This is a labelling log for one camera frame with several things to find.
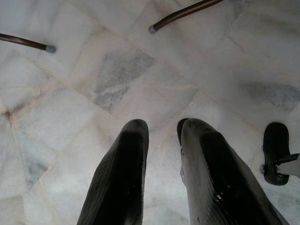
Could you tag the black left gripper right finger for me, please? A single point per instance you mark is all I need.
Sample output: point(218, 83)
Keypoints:
point(218, 178)

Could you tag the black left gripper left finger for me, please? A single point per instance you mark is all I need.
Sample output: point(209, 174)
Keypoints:
point(122, 175)

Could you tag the black robot foot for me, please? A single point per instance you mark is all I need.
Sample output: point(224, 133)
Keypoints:
point(274, 143)

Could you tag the dark curved metal table leg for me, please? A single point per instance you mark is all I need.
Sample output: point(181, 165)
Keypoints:
point(182, 12)
point(23, 41)

